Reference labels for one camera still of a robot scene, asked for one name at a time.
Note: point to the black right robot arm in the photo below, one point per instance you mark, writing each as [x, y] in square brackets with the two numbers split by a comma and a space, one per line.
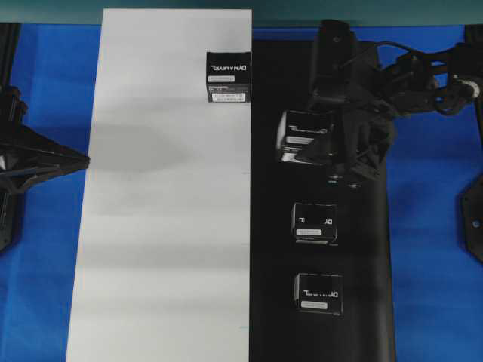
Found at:
[363, 98]

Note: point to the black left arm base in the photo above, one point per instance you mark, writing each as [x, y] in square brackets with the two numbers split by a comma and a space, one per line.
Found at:
[8, 215]

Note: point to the black Dynamixel box middle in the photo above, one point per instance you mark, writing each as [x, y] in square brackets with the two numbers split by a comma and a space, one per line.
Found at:
[314, 223]

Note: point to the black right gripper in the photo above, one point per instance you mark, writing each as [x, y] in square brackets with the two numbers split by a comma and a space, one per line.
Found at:
[364, 135]

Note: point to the white base board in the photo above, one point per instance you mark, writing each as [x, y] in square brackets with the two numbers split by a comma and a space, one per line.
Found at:
[162, 268]

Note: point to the black dynamixel box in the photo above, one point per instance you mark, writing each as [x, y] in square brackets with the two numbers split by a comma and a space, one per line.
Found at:
[314, 223]
[319, 293]
[298, 128]

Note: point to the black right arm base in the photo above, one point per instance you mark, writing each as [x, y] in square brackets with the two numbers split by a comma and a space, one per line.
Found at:
[471, 207]

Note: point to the black left frame rail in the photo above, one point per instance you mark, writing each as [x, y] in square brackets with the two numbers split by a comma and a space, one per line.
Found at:
[9, 36]

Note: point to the black Dynamixel box bottom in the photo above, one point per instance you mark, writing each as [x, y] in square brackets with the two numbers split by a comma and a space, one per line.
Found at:
[319, 293]

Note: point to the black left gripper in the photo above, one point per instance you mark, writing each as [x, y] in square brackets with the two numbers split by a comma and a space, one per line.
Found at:
[30, 157]

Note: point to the black Dynamixel box top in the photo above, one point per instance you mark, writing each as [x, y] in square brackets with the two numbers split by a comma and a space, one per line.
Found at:
[298, 128]

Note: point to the black base board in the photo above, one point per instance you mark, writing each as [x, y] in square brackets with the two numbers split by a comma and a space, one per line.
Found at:
[358, 264]

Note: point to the black box on white base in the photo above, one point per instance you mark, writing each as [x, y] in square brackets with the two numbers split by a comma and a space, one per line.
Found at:
[228, 77]

